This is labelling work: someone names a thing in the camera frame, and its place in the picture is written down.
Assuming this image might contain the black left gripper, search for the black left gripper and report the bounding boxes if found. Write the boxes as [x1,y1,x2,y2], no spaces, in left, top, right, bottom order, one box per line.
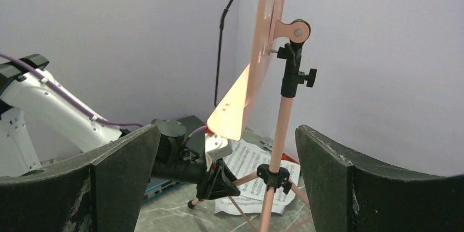
[150,119,240,200]

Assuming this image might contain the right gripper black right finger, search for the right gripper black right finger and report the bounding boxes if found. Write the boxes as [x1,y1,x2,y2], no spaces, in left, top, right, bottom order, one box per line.
[295,125,463,231]

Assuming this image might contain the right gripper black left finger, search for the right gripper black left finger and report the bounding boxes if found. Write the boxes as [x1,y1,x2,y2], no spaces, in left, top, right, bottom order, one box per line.
[1,124,160,231]

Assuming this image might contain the pink perforated music stand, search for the pink perforated music stand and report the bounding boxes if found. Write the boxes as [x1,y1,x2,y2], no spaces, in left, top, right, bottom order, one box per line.
[206,0,317,231]

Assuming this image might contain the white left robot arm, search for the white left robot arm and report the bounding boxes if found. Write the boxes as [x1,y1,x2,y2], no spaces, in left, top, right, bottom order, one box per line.
[1,54,240,201]

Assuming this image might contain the sheet music pages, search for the sheet music pages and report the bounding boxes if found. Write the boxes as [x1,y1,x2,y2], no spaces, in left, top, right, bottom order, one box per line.
[214,140,301,216]

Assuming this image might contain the black folder book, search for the black folder book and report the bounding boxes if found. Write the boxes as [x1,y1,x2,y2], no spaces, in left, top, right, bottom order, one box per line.
[143,115,205,202]

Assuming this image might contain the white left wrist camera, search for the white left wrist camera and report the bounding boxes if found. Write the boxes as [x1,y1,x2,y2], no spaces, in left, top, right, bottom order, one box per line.
[205,125,233,172]

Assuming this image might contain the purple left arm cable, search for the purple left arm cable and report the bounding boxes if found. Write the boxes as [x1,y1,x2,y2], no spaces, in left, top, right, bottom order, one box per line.
[0,53,207,144]

